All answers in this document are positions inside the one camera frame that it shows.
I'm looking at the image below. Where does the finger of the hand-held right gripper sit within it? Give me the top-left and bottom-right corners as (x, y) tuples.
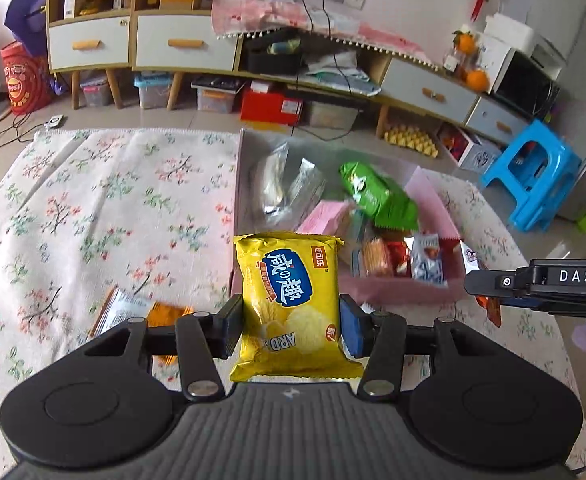
(464, 269), (528, 295)

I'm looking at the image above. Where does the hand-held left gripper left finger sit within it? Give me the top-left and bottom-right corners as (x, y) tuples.
(82, 294), (244, 402)

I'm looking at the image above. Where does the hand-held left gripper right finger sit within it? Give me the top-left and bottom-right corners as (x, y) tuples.
(339, 294), (478, 402)

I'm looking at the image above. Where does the orange red snack packet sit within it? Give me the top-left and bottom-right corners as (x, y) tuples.
(475, 294), (502, 327)

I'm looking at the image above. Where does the pink cardboard box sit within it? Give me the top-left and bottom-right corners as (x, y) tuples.
(229, 127), (466, 307)

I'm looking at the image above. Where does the yellow chips packet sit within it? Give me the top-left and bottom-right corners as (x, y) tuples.
(229, 231), (364, 383)

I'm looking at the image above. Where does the clear bread packet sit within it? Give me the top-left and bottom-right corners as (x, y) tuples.
(250, 142), (294, 216)

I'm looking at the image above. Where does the white cartoon snack packet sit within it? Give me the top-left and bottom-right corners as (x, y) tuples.
(459, 241), (490, 273)

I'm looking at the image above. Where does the blue white snack packet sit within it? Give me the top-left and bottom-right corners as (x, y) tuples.
(410, 232), (448, 287)

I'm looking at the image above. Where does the clear cracker packet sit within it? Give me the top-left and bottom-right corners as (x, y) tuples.
(352, 235), (396, 278)

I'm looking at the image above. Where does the small red snack packet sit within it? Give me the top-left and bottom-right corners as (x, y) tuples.
(385, 237), (416, 277)

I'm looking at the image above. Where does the pink snack packet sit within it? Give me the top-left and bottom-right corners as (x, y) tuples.
(297, 199), (356, 238)

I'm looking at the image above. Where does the white flat snack packet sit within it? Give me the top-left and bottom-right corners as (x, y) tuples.
(89, 286), (154, 338)

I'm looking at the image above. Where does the white printed cardboard box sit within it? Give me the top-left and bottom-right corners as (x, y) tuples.
(438, 125), (502, 173)

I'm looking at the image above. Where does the green snack packet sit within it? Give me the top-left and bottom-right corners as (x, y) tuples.
(338, 161), (420, 233)

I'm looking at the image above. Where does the blue plastic stool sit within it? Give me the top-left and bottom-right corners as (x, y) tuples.
(480, 119), (582, 233)

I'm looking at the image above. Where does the yellow egg tray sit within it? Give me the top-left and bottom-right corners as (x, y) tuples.
(384, 127), (438, 157)

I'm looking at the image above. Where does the small grey cabinet drawer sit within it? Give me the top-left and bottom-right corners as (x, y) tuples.
(465, 96), (531, 145)

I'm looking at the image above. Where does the floral printed cloth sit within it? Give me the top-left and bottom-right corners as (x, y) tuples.
(0, 127), (586, 480)

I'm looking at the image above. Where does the white microwave oven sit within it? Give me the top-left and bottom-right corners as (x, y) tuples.
(483, 42), (561, 118)

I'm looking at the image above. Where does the orange fruit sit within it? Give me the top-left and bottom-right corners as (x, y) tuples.
(465, 69), (490, 92)

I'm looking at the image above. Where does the wide clear storage bin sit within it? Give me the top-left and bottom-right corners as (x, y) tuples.
(303, 100), (358, 130)

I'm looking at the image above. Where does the long wooden low cabinet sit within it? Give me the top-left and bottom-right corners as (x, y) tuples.
(238, 30), (534, 147)

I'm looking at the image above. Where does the red cardboard box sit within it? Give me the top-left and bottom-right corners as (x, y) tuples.
(240, 82), (304, 126)

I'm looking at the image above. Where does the clear bin with dark lid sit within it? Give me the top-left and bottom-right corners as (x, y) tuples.
(192, 76), (241, 114)

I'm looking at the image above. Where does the orange with leaves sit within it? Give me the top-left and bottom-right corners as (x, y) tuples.
(453, 30), (476, 55)

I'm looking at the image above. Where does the blue lidded storage bin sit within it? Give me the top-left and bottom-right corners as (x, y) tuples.
(134, 72), (174, 109)

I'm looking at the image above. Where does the stack of papers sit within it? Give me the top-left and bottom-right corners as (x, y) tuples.
(305, 55), (381, 97)

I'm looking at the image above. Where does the white foam box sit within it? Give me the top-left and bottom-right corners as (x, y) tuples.
(484, 10), (541, 53)

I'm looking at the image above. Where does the black storage box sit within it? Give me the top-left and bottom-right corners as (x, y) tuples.
(247, 30), (306, 75)

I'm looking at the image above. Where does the small clear storage bin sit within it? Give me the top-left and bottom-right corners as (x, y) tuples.
(80, 72), (114, 107)

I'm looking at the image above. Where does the white cabinet drawer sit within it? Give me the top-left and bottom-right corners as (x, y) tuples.
(135, 12), (241, 72)
(49, 16), (131, 72)

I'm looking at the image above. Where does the wooden shelf cabinet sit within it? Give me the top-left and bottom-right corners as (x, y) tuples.
(47, 0), (134, 111)
(132, 0), (244, 106)

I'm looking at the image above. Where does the pink tasselled cloth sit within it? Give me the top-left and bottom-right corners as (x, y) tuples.
(210, 0), (438, 68)

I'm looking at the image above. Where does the red printed bag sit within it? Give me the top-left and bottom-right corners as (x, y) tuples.
(0, 40), (54, 116)

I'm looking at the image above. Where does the purple fabric object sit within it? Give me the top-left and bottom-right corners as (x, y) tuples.
(5, 0), (48, 58)

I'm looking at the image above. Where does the black power cable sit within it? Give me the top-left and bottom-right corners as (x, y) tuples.
(290, 0), (366, 147)

